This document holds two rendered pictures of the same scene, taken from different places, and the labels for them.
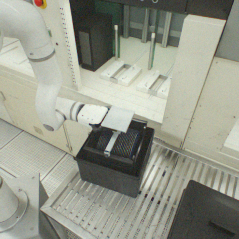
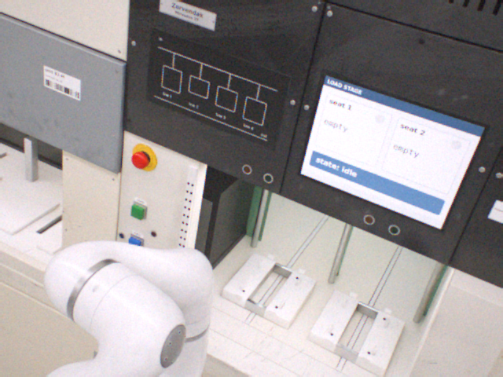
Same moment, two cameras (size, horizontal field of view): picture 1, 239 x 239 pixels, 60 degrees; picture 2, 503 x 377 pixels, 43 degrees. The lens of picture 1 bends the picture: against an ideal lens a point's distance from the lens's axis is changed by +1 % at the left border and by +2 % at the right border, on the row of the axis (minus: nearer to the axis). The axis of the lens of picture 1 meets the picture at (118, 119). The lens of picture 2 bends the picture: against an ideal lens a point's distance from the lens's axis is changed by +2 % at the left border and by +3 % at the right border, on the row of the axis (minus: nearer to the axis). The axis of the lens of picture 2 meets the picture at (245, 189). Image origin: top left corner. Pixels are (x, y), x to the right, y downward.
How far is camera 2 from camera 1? 57 cm
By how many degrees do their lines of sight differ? 13
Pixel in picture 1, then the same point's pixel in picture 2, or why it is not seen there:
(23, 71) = (27, 258)
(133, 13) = not seen: hidden behind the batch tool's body
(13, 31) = not seen: hidden behind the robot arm
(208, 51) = (492, 344)
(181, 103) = not seen: outside the picture
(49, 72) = (193, 357)
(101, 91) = (229, 336)
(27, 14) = (200, 279)
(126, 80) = (286, 315)
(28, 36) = (189, 309)
